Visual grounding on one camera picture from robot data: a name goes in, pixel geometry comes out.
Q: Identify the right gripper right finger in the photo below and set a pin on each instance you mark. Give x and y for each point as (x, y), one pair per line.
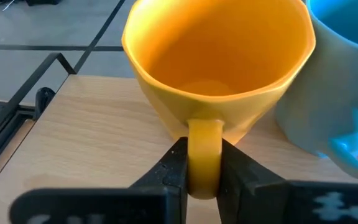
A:
(253, 199)

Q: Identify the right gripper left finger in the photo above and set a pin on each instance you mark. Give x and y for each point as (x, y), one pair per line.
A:
(154, 202)

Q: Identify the plain yellow mug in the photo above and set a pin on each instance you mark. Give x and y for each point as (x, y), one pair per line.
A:
(235, 112)

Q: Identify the plain light blue mug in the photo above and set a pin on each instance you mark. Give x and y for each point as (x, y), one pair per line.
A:
(315, 102)

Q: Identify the black round knob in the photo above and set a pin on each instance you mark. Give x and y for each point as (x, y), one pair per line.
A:
(43, 101)

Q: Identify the black shelf support post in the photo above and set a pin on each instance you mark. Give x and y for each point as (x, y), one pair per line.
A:
(33, 79)

